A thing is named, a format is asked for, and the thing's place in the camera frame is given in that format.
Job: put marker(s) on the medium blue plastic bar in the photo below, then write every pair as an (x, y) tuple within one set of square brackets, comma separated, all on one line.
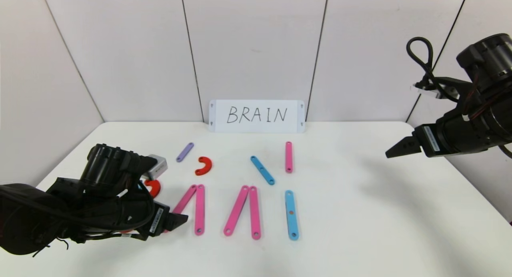
[(262, 170)]

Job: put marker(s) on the large red plastic arc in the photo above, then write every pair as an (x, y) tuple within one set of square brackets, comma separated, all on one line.
[(155, 187)]

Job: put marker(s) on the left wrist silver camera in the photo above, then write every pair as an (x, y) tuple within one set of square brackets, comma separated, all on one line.
[(158, 167)]

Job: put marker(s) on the short purple plastic bar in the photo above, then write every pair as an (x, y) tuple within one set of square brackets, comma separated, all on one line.
[(184, 152)]

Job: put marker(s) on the blue bar with orange underside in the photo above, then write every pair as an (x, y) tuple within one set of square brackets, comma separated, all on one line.
[(292, 223)]

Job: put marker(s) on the white BRAIN sign card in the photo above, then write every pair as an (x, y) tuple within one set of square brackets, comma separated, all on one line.
[(240, 127)]

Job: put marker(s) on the long pink plastic bar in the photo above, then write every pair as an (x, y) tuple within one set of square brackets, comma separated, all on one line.
[(254, 212), (186, 198), (199, 209), (236, 210)]

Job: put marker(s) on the small red plastic arc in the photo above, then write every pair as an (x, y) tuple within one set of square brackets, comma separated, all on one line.
[(208, 164)]

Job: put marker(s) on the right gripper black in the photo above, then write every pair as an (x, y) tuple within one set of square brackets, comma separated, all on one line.
[(430, 140)]

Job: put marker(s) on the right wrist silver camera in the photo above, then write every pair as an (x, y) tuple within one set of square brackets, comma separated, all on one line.
[(428, 91)]

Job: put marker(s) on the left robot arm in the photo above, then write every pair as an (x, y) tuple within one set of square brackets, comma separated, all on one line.
[(60, 213)]

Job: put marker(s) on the short pink plastic bar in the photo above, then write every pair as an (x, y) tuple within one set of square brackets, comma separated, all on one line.
[(288, 157)]

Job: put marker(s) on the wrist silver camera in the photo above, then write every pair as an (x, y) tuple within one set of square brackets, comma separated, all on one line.
[(428, 91), (158, 167)]

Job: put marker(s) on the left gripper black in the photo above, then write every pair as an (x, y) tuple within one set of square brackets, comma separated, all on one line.
[(158, 220)]

